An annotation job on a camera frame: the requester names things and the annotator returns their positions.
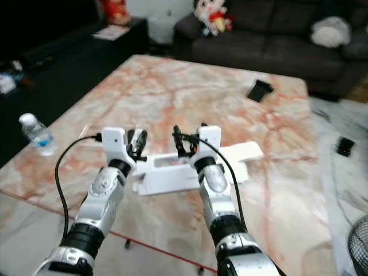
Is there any marble pattern table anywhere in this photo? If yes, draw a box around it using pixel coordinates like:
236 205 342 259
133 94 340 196
0 53 339 275

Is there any white flat carton box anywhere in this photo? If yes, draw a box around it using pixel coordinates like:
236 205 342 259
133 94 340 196
131 140 265 197

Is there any small black phone stand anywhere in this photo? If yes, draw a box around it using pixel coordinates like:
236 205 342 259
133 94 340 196
246 79 274 104

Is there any clear plastic water bottle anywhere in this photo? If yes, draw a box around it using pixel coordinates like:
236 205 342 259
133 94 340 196
18 113 56 157

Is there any black TV cabinet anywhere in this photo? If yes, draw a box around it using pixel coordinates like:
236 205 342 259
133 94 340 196
0 17 149 168

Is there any white lace side table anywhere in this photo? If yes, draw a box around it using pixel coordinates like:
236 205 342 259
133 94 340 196
145 14 179 45

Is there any dark grey sofa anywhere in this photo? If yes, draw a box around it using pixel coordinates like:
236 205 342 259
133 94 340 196
172 0 368 102

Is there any red and white doll plush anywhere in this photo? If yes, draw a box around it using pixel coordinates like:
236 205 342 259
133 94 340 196
193 0 235 37

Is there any red and white magazine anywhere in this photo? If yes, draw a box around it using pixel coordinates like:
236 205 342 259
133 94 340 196
91 25 131 41

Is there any red figurine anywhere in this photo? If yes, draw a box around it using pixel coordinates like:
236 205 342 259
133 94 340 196
97 0 131 27

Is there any black power adapter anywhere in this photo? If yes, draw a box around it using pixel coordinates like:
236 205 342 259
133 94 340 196
336 136 357 158

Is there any black television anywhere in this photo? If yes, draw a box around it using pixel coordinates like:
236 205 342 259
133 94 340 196
0 0 104 63

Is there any grey Totoro plush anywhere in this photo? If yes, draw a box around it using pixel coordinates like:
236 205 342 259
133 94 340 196
310 16 352 49

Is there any white floor fan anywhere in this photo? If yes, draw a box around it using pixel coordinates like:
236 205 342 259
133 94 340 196
346 215 368 276

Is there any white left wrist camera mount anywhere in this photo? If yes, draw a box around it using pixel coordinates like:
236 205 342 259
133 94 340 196
101 128 132 167

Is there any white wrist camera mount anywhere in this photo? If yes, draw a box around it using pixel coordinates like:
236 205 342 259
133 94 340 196
189 124 223 166
101 128 132 167

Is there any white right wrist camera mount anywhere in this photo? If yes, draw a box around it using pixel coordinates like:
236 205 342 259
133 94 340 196
189 124 223 166

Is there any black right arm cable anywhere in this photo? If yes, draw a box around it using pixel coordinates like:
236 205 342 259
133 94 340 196
179 132 247 225

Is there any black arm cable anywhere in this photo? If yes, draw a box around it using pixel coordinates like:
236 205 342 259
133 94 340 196
55 134 104 242
179 132 247 225

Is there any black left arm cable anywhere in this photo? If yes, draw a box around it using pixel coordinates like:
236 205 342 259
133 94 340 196
55 134 104 242

